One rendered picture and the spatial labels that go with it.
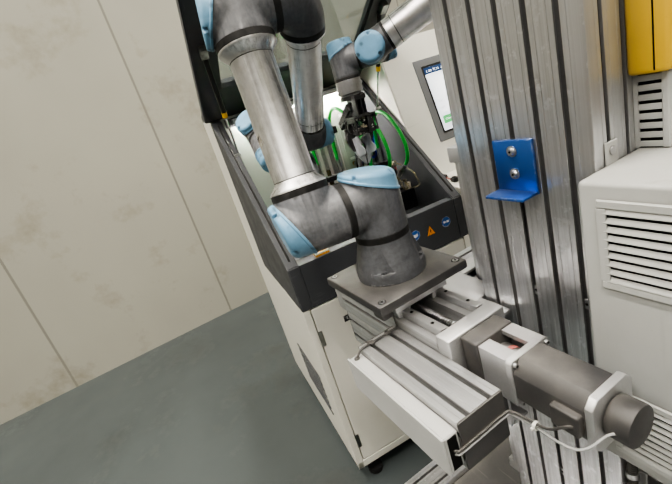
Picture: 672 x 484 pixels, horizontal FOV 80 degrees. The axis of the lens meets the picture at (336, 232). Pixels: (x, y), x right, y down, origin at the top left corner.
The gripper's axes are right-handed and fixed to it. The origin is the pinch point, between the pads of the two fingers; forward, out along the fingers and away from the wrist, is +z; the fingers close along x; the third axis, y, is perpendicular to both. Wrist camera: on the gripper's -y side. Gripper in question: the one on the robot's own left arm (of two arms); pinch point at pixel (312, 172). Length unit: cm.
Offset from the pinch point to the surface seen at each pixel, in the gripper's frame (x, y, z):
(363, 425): -25, 77, 52
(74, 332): -242, -26, 63
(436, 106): 44, -33, 38
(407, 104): 34, -34, 29
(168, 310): -201, -38, 109
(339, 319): -12, 45, 22
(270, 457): -82, 80, 67
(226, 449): -107, 72, 66
